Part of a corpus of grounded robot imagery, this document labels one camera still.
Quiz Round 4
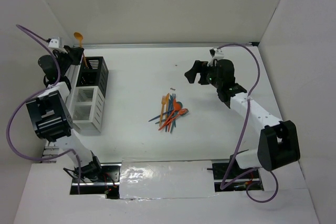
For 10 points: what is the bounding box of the white slotted utensil container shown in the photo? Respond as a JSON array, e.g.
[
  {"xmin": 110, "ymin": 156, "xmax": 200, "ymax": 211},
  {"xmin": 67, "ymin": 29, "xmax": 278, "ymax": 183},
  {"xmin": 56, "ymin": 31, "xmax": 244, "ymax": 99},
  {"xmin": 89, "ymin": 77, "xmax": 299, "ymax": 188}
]
[{"xmin": 70, "ymin": 86, "xmax": 105, "ymax": 132}]

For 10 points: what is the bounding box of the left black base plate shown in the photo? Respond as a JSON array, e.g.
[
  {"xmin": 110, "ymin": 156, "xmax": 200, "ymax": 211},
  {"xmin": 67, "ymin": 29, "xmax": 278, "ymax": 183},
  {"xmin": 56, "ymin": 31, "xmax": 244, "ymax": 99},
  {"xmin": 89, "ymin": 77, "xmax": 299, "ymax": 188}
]
[{"xmin": 70, "ymin": 163, "xmax": 122, "ymax": 199}]

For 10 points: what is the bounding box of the aluminium rail at back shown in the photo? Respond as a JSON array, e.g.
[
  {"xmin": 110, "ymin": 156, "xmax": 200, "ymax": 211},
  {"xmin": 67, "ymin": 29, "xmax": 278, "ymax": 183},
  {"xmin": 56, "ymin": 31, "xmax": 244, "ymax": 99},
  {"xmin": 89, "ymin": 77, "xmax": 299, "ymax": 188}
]
[{"xmin": 83, "ymin": 41, "xmax": 259, "ymax": 49}]

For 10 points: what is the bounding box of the orange plastic spoon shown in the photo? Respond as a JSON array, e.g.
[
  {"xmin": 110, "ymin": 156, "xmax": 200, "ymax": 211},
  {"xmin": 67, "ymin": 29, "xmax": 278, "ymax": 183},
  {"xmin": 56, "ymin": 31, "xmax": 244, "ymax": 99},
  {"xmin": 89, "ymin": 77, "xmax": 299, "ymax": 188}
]
[{"xmin": 159, "ymin": 101, "xmax": 182, "ymax": 131}]

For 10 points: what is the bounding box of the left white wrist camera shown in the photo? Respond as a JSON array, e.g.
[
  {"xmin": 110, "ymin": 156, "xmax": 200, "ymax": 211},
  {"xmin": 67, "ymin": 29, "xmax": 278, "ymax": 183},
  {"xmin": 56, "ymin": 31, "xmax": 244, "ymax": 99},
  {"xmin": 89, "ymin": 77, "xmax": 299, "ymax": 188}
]
[{"xmin": 48, "ymin": 37, "xmax": 62, "ymax": 49}]

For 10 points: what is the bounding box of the teal plastic spoon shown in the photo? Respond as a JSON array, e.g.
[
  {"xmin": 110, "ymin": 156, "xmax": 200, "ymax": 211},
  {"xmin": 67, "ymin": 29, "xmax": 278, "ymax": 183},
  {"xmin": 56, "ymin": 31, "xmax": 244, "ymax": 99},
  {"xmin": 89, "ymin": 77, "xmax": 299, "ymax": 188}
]
[{"xmin": 149, "ymin": 110, "xmax": 178, "ymax": 122}]

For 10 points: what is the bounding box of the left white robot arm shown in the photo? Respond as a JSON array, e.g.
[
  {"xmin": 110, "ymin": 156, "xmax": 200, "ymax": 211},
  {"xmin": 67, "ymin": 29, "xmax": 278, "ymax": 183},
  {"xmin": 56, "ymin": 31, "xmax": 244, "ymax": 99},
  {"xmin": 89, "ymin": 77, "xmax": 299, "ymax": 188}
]
[{"xmin": 25, "ymin": 46, "xmax": 104, "ymax": 183}]

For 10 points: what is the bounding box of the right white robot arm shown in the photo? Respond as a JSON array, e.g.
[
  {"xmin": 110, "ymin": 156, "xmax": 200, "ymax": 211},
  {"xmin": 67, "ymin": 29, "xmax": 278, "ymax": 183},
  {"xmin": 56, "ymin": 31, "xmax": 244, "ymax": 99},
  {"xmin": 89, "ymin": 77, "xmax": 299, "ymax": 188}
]
[{"xmin": 184, "ymin": 59, "xmax": 301, "ymax": 178}]

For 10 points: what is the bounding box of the blue plastic spoon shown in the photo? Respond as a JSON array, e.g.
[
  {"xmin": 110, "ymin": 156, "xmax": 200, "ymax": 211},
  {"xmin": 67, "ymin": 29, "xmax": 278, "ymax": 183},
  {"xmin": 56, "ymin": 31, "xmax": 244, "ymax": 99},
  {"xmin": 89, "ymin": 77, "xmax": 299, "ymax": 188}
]
[{"xmin": 167, "ymin": 101, "xmax": 183, "ymax": 133}]

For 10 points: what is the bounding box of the orange plastic fork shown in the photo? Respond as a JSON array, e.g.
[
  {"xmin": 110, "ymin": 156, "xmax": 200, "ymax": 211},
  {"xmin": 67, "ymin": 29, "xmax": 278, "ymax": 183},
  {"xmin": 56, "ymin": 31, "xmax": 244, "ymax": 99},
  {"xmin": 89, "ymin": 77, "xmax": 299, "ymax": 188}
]
[{"xmin": 167, "ymin": 109, "xmax": 188, "ymax": 131}]

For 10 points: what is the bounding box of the yellow plastic spoon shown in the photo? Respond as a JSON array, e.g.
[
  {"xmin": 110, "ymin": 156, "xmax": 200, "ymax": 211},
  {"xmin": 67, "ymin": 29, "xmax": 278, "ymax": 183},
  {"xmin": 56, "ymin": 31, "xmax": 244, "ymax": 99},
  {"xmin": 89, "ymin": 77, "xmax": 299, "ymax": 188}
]
[{"xmin": 73, "ymin": 32, "xmax": 88, "ymax": 68}]

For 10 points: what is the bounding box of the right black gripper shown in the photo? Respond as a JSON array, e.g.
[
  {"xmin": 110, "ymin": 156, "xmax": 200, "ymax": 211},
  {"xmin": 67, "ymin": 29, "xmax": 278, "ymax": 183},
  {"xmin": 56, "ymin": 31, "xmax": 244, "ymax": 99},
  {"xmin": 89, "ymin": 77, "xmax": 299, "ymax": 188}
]
[{"xmin": 184, "ymin": 60, "xmax": 222, "ymax": 89}]

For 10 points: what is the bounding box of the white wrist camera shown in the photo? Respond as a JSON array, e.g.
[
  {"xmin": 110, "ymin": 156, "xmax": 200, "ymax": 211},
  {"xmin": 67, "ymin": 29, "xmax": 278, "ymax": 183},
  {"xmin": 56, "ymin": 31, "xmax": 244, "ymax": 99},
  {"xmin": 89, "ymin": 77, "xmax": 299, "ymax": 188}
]
[
  {"xmin": 209, "ymin": 48, "xmax": 224, "ymax": 59},
  {"xmin": 48, "ymin": 37, "xmax": 62, "ymax": 49}
]

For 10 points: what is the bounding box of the yellow plastic knife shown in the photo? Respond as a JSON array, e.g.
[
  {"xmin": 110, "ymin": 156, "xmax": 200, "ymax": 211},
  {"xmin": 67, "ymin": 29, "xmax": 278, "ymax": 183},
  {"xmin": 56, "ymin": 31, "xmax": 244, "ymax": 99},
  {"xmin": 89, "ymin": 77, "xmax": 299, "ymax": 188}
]
[{"xmin": 165, "ymin": 93, "xmax": 170, "ymax": 119}]

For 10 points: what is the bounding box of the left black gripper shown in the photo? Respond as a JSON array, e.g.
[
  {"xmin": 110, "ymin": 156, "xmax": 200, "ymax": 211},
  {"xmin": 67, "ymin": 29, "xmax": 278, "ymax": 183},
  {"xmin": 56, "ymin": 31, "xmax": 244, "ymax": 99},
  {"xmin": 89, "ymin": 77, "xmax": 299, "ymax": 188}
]
[{"xmin": 55, "ymin": 46, "xmax": 84, "ymax": 77}]

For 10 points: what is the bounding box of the blue plastic fork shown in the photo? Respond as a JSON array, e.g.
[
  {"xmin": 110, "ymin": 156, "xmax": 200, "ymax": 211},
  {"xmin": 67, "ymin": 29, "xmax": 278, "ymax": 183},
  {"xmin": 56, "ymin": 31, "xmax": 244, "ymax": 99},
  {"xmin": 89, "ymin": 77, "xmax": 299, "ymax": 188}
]
[{"xmin": 168, "ymin": 94, "xmax": 174, "ymax": 115}]

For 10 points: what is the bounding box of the silver reflective tape sheet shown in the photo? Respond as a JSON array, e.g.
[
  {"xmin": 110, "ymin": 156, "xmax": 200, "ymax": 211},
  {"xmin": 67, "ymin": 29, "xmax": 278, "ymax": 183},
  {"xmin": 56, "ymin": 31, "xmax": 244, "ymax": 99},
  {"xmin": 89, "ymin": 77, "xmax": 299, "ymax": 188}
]
[{"xmin": 119, "ymin": 158, "xmax": 215, "ymax": 200}]

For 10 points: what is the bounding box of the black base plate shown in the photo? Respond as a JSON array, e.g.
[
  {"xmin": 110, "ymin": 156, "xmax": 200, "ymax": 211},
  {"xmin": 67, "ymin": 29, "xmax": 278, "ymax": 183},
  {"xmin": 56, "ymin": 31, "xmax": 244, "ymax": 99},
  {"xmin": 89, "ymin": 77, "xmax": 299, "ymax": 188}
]
[
  {"xmin": 207, "ymin": 159, "xmax": 264, "ymax": 192},
  {"xmin": 70, "ymin": 163, "xmax": 122, "ymax": 199}
]

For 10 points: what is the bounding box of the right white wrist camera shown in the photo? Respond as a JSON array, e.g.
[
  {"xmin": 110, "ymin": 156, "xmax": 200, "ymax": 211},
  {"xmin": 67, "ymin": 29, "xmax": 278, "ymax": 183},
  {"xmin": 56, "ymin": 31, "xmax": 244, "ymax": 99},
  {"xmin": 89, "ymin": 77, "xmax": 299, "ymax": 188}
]
[{"xmin": 209, "ymin": 48, "xmax": 224, "ymax": 59}]

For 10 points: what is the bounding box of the black slotted utensil container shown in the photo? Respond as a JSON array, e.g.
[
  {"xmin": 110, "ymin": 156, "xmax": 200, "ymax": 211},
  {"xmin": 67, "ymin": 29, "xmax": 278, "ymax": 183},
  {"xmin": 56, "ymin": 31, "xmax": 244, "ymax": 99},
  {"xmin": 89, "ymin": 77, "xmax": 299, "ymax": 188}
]
[{"xmin": 76, "ymin": 56, "xmax": 109, "ymax": 98}]

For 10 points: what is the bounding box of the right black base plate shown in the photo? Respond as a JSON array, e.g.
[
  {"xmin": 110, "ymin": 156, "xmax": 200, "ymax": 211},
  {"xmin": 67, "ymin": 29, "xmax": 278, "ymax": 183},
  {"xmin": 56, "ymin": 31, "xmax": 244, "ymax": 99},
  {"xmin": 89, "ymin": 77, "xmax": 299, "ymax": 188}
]
[{"xmin": 207, "ymin": 159, "xmax": 264, "ymax": 192}]

